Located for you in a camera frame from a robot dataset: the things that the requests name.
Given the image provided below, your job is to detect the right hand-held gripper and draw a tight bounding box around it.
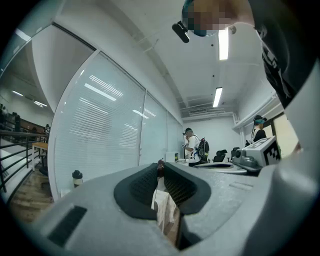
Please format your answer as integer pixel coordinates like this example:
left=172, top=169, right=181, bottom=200
left=234, top=135, right=282, bottom=173

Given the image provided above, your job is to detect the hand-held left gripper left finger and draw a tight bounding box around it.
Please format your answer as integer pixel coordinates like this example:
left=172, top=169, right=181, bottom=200
left=24, top=162, right=181, bottom=256

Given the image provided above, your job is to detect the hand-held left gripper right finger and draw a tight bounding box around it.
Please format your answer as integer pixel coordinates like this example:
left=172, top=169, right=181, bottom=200
left=163, top=152, right=319, bottom=256

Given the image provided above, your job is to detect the small dark object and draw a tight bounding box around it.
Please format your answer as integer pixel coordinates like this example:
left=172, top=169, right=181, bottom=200
left=156, top=158, right=166, bottom=180

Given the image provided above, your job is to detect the black-lidded thermos bottle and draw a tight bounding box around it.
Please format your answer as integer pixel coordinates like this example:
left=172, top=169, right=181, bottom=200
left=71, top=169, right=84, bottom=189

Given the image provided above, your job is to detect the black backpack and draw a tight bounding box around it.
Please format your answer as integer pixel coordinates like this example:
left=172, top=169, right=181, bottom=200
left=195, top=136, right=210, bottom=164

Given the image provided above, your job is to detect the beige checked tablecloth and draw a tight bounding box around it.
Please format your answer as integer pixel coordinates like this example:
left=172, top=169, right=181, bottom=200
left=151, top=189, right=181, bottom=242

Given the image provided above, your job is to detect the ceiling light bar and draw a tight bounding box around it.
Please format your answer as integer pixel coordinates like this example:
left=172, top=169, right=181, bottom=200
left=218, top=27, right=230, bottom=61
left=212, top=86, right=224, bottom=108

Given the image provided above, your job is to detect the ceiling air vent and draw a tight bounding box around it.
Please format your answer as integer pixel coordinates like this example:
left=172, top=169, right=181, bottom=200
left=188, top=107, right=208, bottom=116

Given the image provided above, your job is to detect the white box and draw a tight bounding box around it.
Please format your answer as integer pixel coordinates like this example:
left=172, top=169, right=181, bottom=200
left=165, top=151, right=180, bottom=164

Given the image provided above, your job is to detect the small wooden table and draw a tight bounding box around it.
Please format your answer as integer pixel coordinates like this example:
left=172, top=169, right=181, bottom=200
left=31, top=141, right=49, bottom=172

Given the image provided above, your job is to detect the black metal railing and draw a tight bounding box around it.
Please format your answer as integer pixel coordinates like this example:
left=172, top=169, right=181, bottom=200
left=0, top=129, right=49, bottom=193

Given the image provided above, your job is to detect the person's black shirt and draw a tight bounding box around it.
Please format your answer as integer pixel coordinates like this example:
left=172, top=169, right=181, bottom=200
left=249, top=0, right=320, bottom=109

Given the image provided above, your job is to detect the person's head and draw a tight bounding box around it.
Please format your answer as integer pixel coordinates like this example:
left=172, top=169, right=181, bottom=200
left=181, top=0, right=256, bottom=38

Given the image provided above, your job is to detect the black head-worn camera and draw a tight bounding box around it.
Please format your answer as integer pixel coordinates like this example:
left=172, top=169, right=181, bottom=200
left=171, top=21, right=191, bottom=44

